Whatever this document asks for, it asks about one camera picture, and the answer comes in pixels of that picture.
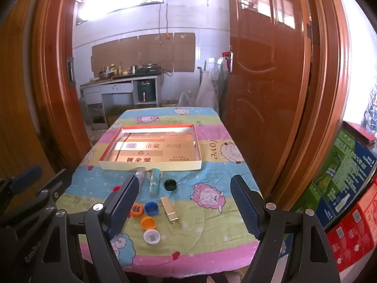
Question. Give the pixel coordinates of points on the silver patterned lighter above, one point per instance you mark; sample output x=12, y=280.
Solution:
x=141, y=174

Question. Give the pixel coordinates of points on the yellow cap bottle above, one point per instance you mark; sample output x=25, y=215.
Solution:
x=113, y=68

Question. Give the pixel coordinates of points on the metal bowl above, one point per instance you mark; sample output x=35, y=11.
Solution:
x=106, y=75

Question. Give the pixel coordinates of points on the orange cap with dark label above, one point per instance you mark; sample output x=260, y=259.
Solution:
x=137, y=210

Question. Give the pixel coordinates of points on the white woven sack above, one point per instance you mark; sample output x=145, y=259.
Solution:
x=207, y=91

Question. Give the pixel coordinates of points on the teal floral lighter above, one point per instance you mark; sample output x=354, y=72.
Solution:
x=154, y=182

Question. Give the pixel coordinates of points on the black bottle cap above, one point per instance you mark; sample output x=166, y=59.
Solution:
x=170, y=185

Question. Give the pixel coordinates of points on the brown wooden door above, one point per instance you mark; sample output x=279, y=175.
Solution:
x=265, y=79

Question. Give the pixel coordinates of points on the red printed carton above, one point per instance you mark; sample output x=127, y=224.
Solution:
x=353, y=235

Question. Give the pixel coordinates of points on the brown wooden door frame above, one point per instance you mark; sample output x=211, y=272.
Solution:
x=53, y=64

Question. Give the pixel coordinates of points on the dark red flat box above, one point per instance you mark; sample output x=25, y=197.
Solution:
x=360, y=132

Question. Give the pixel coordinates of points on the green air fryer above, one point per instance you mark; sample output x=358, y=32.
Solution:
x=145, y=91

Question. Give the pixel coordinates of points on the blue bottle cap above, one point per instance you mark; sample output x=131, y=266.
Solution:
x=151, y=208

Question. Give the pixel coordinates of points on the red cloth strip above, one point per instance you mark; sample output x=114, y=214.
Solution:
x=226, y=54

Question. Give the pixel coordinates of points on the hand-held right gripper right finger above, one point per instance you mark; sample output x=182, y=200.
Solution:
x=244, y=206

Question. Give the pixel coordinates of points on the white plastic bag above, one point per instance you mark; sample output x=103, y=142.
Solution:
x=186, y=100

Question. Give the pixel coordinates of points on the green printed carton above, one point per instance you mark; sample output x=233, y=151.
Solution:
x=344, y=165

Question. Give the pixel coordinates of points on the printed cartoon sheep blanket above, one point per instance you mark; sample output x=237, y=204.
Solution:
x=212, y=230

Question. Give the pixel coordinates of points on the plain orange bottle cap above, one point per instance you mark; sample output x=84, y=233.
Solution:
x=147, y=222

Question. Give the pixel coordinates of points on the small gold box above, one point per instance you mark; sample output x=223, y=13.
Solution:
x=170, y=210

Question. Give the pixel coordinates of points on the round basin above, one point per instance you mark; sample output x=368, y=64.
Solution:
x=169, y=103

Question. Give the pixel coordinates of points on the metal door hinge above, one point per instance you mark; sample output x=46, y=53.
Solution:
x=312, y=32

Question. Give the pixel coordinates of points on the red bottle cap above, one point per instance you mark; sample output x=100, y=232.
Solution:
x=117, y=188

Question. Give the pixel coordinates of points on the brown wooden panel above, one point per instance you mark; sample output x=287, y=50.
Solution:
x=14, y=94

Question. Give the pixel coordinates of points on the white kitchen counter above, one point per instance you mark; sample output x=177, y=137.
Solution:
x=115, y=88

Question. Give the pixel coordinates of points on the black gas stove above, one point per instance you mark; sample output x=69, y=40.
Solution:
x=148, y=70

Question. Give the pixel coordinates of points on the shallow cardboard box tray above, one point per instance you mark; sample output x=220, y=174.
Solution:
x=153, y=147

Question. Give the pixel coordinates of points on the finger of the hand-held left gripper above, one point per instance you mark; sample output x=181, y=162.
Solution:
x=26, y=177
x=60, y=182

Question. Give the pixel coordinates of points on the white bottle cap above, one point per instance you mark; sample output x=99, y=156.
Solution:
x=152, y=237

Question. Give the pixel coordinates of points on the metal strike plate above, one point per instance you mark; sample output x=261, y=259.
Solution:
x=70, y=70

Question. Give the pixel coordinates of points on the cardboard wall panel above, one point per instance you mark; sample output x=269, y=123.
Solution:
x=147, y=50

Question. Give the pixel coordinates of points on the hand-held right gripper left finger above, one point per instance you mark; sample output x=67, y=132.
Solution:
x=123, y=206

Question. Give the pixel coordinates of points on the metal kettle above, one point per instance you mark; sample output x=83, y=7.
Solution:
x=132, y=70

